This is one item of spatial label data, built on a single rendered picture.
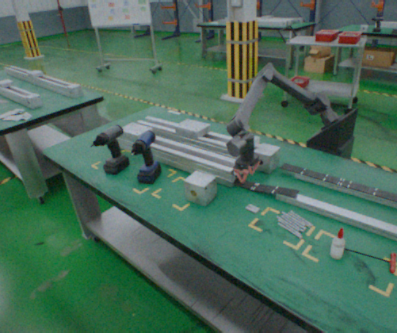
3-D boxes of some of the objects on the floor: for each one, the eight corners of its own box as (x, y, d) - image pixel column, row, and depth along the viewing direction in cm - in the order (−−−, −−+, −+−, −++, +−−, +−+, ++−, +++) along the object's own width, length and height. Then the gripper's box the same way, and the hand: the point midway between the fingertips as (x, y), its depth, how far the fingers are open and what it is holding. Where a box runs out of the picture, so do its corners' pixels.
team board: (95, 73, 700) (74, -25, 601) (108, 67, 739) (91, -25, 640) (153, 74, 645) (139, -33, 546) (165, 69, 684) (153, -33, 585)
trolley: (357, 102, 431) (371, 26, 380) (352, 116, 391) (366, 32, 340) (285, 94, 479) (290, 24, 429) (273, 106, 440) (277, 30, 389)
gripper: (246, 155, 123) (246, 187, 130) (261, 142, 131) (260, 174, 139) (231, 150, 126) (232, 182, 134) (247, 139, 134) (246, 170, 142)
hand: (246, 176), depth 136 cm, fingers open, 8 cm apart
